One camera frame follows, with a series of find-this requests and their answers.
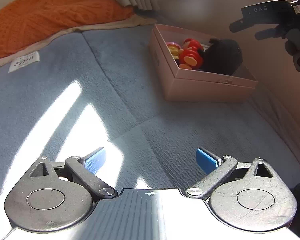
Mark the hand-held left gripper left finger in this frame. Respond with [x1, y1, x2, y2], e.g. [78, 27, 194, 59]
[27, 147, 118, 199]

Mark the pink cardboard box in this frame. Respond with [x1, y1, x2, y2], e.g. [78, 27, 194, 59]
[149, 23, 258, 103]

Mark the black plush toy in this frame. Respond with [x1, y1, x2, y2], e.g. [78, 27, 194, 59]
[201, 37, 244, 76]

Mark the red plastic figure toy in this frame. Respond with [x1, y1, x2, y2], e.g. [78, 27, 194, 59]
[178, 38, 205, 71]

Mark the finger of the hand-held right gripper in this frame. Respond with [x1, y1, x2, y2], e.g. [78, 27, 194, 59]
[229, 17, 256, 33]
[254, 27, 287, 41]

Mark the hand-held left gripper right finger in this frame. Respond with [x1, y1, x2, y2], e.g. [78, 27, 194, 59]
[185, 148, 276, 200]

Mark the orange knitted pillow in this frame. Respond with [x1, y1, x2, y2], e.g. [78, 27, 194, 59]
[0, 0, 135, 61]

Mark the pink and yellow toy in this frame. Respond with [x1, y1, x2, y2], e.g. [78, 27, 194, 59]
[166, 41, 182, 57]

